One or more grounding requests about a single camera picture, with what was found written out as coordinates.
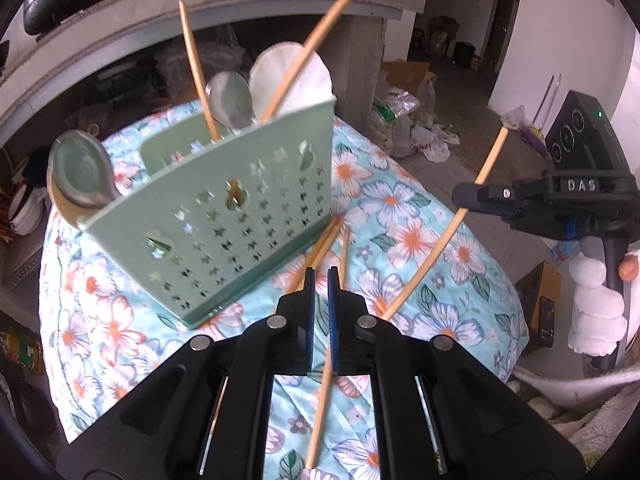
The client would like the single bamboo chopstick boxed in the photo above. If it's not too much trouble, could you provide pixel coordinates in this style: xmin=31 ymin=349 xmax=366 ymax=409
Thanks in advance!
xmin=304 ymin=226 xmax=351 ymax=470
xmin=381 ymin=127 xmax=510 ymax=322

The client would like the small cardboard box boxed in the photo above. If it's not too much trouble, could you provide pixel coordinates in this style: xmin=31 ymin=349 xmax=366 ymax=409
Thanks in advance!
xmin=515 ymin=261 xmax=563 ymax=350

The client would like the stack of white bowls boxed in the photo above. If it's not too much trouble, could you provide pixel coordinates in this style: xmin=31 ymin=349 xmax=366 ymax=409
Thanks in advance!
xmin=10 ymin=157 xmax=51 ymax=236

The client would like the bundle of bamboo chopsticks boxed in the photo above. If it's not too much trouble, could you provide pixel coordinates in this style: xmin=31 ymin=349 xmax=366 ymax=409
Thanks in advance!
xmin=178 ymin=0 xmax=356 ymax=293

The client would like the floral blue blanket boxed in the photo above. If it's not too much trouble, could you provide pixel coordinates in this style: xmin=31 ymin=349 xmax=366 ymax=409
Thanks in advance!
xmin=39 ymin=100 xmax=531 ymax=480

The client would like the metal spoon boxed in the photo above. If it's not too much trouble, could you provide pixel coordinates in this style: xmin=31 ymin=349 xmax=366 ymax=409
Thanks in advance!
xmin=205 ymin=71 xmax=253 ymax=131
xmin=46 ymin=129 xmax=123 ymax=209

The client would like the cream plastic rice spoon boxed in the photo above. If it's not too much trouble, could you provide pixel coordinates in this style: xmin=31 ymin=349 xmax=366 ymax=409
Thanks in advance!
xmin=50 ymin=180 xmax=101 ymax=231

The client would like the green perforated utensil holder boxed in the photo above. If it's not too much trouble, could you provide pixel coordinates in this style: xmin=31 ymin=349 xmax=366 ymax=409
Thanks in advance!
xmin=77 ymin=99 xmax=336 ymax=331

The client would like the black bucket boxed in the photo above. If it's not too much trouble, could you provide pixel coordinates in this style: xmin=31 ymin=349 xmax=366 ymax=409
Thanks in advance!
xmin=452 ymin=42 xmax=476 ymax=68

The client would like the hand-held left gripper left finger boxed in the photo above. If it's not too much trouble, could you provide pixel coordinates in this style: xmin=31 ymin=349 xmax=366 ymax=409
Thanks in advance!
xmin=56 ymin=266 xmax=317 ymax=480

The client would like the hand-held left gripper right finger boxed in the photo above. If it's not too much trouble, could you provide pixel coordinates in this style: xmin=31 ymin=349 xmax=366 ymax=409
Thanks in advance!
xmin=327 ymin=266 xmax=586 ymax=480

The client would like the white shell-shaped spoon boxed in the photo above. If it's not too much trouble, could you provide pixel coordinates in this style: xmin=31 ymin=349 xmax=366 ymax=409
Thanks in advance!
xmin=248 ymin=42 xmax=337 ymax=121

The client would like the pile of plastic bags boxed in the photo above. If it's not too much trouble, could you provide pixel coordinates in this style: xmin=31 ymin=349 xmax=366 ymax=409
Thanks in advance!
xmin=370 ymin=80 xmax=461 ymax=163

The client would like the person's right hand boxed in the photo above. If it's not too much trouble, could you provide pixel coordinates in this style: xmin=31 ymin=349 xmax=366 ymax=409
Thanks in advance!
xmin=567 ymin=247 xmax=640 ymax=357

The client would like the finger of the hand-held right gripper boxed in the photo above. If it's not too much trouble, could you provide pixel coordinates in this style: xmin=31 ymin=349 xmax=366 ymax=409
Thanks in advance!
xmin=492 ymin=207 xmax=531 ymax=233
xmin=451 ymin=180 xmax=548 ymax=213

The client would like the cooking oil bottle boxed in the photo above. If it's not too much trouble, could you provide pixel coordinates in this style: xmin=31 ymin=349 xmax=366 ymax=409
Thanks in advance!
xmin=0 ymin=327 xmax=46 ymax=376

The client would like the large cardboard box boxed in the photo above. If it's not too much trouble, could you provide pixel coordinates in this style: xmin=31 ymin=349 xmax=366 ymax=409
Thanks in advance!
xmin=377 ymin=60 xmax=437 ymax=106

